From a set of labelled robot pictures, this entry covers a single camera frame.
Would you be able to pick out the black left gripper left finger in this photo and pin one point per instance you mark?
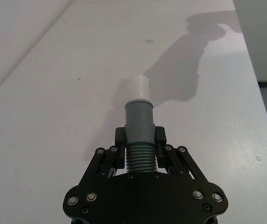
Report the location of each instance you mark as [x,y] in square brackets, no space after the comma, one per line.
[120,149]

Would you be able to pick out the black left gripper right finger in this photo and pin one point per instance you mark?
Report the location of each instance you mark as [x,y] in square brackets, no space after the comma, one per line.
[160,149]

